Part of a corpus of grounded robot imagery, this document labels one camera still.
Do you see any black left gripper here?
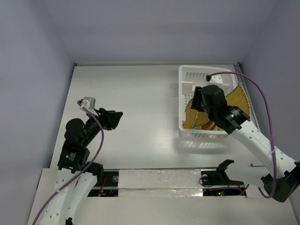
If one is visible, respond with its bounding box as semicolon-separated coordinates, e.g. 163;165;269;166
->
82;106;122;145

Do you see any round green-rimmed bamboo plate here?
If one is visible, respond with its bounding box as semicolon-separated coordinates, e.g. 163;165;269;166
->
183;100;209;129

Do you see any fan-shaped green bamboo plate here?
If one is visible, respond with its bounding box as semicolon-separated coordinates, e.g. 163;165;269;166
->
201;120;219;131

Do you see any square green-rimmed bamboo plate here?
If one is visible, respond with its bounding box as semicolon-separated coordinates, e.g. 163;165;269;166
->
225;83;251;116

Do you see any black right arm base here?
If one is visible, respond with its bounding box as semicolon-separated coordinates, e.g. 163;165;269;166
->
198;159;247;197

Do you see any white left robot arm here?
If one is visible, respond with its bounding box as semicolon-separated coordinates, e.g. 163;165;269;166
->
33;106;123;225

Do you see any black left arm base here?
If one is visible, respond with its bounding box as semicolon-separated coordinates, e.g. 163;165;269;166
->
88;170;119;197

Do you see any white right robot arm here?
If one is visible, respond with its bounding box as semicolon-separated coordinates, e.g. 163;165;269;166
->
190;85;300;203

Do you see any white plastic dish rack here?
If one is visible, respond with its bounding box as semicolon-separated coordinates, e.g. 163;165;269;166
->
179;65;240;138

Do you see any foil-covered front bar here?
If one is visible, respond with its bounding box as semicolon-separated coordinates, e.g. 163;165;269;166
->
118;169;203;197

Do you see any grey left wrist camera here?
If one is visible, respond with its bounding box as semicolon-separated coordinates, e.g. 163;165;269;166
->
79;97;97;115

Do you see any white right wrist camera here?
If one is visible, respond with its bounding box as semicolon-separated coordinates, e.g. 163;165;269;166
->
206;75;223;85

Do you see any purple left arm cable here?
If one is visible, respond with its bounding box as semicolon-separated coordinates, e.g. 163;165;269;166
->
31;100;105;225

